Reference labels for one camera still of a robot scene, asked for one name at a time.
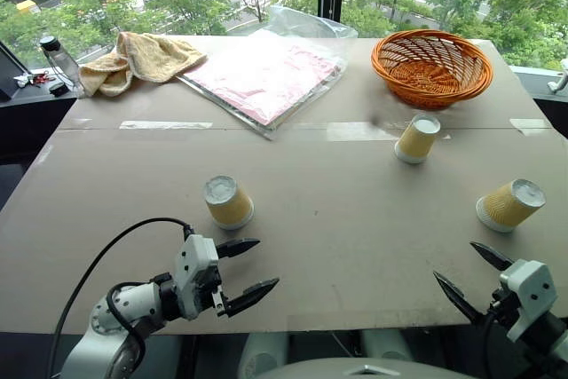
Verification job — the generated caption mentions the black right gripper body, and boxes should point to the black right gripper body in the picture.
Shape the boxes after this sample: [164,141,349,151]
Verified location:
[481,288,523,336]

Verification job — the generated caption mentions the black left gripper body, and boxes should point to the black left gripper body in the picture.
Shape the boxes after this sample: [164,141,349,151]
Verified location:
[195,243,233,319]

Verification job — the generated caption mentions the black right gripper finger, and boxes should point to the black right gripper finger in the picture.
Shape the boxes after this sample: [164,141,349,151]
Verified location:
[433,271,487,325]
[469,241,516,272]

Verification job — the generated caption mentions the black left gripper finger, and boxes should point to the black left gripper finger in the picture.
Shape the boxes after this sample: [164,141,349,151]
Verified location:
[224,277,280,316]
[216,238,262,260]

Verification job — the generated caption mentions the yellow ribbed paper cup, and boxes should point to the yellow ribbed paper cup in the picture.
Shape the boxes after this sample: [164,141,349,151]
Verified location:
[393,113,442,165]
[475,178,547,233]
[202,174,256,232]

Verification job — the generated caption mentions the grey robot torso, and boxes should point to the grey robot torso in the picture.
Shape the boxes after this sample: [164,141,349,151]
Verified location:
[261,356,483,379]

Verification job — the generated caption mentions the clear tape strip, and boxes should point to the clear tape strip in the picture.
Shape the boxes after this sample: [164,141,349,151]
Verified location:
[327,122,400,143]
[509,117,552,137]
[118,120,215,130]

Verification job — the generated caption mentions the pink paper sheets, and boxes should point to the pink paper sheets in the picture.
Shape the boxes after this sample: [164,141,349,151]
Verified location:
[184,43,341,128]

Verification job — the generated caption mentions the orange woven basket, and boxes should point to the orange woven basket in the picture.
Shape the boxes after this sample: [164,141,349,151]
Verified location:
[370,29,495,111]

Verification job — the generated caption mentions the white figure-like object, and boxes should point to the white figure-like object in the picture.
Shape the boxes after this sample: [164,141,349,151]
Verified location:
[547,59,568,94]

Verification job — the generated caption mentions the pale yellow towel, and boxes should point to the pale yellow towel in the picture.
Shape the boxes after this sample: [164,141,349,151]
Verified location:
[78,31,209,99]

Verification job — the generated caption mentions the clear plastic bag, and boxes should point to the clear plastic bag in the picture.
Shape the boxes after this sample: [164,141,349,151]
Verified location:
[176,4,359,141]

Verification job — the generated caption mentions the dark side table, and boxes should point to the dark side table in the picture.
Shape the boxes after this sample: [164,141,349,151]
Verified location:
[0,41,86,167]

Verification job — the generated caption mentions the clear water bottle black cap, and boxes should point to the clear water bottle black cap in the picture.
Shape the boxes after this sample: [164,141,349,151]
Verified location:
[38,35,85,99]

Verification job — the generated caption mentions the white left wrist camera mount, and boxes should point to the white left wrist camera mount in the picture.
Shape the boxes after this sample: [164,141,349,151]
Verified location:
[172,233,222,321]

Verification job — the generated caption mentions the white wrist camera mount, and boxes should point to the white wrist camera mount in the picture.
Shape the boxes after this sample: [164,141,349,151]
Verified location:
[499,258,559,345]
[172,233,222,321]

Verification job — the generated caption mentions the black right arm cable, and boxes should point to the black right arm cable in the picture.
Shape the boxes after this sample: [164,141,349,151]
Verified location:
[481,314,501,367]

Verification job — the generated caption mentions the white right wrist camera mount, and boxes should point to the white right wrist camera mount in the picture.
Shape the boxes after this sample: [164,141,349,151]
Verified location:
[499,258,559,345]

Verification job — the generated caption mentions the short black left arm cable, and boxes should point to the short black left arm cable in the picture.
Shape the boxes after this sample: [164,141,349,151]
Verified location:
[107,281,148,369]

